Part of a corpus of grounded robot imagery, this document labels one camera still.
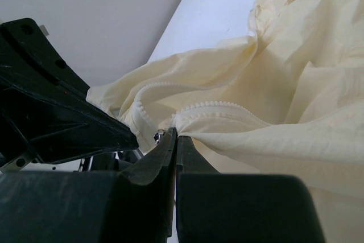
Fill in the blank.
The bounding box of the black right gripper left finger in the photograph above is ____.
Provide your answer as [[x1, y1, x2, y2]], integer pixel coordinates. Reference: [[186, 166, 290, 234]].
[[1, 128, 177, 242]]

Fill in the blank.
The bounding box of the cream yellow jacket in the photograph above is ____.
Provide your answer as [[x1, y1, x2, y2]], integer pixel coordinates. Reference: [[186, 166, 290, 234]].
[[85, 0, 364, 200]]

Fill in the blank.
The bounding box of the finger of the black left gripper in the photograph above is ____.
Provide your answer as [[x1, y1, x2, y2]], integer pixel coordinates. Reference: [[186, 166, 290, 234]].
[[1, 18, 138, 172]]

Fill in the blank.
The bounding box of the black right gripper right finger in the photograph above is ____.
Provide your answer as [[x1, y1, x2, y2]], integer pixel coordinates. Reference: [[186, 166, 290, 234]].
[[176, 137, 325, 242]]

